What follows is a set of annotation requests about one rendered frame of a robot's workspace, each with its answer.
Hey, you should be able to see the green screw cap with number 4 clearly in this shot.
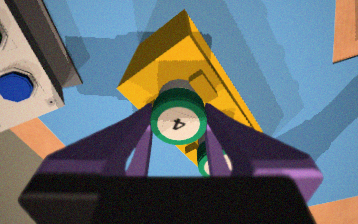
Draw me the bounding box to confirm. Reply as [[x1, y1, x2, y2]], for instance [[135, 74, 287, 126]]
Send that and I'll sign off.
[[150, 88, 207, 145]]

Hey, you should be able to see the blue flat mat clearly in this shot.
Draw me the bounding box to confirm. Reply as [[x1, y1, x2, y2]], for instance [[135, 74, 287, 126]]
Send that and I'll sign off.
[[38, 0, 358, 207]]

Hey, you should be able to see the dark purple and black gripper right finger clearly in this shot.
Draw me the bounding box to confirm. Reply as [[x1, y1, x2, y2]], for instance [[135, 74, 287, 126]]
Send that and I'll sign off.
[[205, 103, 323, 203]]

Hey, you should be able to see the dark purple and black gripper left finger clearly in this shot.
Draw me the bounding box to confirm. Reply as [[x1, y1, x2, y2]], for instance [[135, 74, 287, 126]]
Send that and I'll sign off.
[[32, 103, 153, 177]]

